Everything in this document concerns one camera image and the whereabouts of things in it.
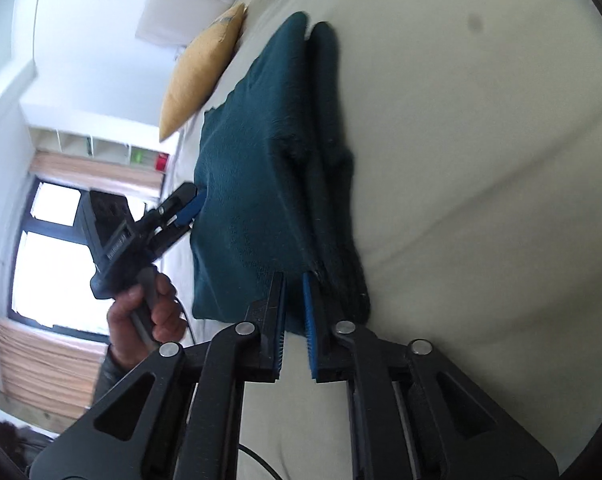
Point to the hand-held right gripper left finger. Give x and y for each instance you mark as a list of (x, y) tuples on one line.
[(277, 330)]

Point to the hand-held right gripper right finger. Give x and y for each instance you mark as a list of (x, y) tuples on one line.
[(312, 320)]

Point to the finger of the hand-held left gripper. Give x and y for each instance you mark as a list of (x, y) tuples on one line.
[(191, 208), (168, 237)]

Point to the dark green fleece garment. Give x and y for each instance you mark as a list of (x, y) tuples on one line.
[(251, 160)]

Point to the person's left forearm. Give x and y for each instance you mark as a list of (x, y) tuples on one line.
[(113, 380)]

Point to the person's left hand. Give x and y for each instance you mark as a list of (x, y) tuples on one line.
[(168, 320)]

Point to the red box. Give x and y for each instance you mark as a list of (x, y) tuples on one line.
[(162, 162)]

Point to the window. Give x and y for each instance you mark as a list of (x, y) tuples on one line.
[(46, 260)]

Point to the green item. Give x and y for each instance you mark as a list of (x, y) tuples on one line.
[(137, 156)]

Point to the white shelf unit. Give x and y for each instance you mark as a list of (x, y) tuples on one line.
[(81, 115)]

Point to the yellow pillow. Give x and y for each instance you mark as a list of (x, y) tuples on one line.
[(201, 70)]

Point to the dark cloth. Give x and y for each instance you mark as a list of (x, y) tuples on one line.
[(11, 440)]

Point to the bed with beige sheet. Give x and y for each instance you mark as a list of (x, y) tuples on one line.
[(481, 160)]

